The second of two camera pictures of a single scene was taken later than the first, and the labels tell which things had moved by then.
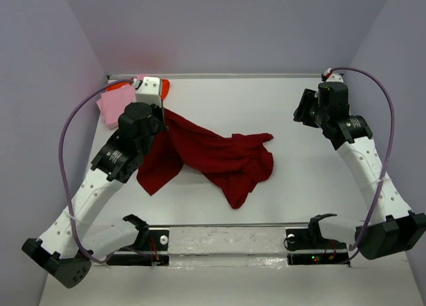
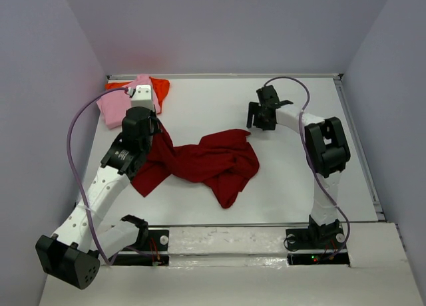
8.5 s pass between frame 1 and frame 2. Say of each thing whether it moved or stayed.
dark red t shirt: moved
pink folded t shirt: stayed
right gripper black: moved
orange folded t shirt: stayed
